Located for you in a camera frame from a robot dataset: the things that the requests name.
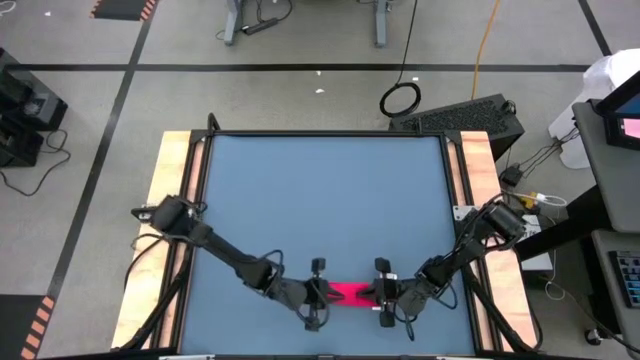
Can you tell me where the black power adapter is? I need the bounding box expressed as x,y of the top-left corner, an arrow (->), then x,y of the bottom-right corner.
499,164 -> 525,188

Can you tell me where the black keyboard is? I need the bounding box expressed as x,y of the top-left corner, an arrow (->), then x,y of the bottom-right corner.
607,249 -> 640,310

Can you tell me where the black power strip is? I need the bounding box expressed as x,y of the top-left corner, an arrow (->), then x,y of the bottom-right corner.
240,16 -> 280,37

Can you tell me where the black cart leg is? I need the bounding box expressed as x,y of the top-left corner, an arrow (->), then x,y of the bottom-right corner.
514,183 -> 604,262

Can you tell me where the black cable bundle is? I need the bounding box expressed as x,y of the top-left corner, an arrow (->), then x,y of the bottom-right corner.
519,127 -> 582,174

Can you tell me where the yellow hanging cable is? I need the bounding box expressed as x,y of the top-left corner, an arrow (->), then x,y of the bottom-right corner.
470,0 -> 503,101

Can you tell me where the grey cart top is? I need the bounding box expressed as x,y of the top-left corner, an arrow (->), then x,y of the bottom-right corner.
571,99 -> 640,235

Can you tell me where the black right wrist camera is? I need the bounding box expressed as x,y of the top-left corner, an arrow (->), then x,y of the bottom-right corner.
398,279 -> 429,317

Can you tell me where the large black equipment case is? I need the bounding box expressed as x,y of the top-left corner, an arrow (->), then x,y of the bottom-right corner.
0,47 -> 70,132

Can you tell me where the white moulded cover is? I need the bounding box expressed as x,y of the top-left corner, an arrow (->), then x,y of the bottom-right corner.
547,47 -> 640,171

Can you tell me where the black tablet monitor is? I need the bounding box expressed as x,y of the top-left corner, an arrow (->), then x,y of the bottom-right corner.
593,69 -> 640,152

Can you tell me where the black perforated computer case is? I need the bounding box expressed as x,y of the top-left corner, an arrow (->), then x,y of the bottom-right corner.
388,93 -> 527,163

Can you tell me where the grey floor cable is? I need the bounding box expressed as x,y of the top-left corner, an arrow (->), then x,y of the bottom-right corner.
543,279 -> 640,354

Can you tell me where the light wooden side board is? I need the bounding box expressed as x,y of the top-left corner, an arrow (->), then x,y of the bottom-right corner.
110,130 -> 207,350
446,130 -> 540,351

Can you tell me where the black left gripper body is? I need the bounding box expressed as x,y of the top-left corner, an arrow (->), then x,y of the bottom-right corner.
303,256 -> 332,333

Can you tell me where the black table frame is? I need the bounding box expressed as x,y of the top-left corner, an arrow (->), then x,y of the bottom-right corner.
175,128 -> 480,359

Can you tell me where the grey desk surface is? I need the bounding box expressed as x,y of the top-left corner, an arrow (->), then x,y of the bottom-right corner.
590,228 -> 640,351

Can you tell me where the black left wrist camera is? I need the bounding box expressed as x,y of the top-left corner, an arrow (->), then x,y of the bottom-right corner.
279,279 -> 309,310

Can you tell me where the white and yellow plug cable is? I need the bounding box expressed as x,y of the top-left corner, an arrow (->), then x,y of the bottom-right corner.
509,191 -> 570,208

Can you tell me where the red towel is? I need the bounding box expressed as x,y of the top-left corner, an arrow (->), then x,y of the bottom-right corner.
327,281 -> 380,308

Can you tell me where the black hanging cable with coil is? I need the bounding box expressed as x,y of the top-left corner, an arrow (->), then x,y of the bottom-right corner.
378,0 -> 423,120

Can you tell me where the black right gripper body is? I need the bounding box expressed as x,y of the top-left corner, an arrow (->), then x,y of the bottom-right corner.
373,256 -> 401,329

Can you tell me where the white labelled box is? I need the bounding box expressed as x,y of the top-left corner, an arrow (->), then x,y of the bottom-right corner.
514,214 -> 555,275

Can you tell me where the small black equipment case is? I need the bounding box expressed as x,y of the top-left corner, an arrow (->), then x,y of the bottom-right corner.
0,117 -> 46,169

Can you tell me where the grey desk leg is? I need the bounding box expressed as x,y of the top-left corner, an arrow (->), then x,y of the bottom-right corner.
373,0 -> 391,50
222,0 -> 245,47

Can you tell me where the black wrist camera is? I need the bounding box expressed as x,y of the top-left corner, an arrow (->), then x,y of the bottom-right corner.
279,279 -> 309,310
398,279 -> 429,317

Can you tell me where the black floor cable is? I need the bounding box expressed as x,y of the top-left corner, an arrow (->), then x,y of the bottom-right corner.
0,128 -> 73,198

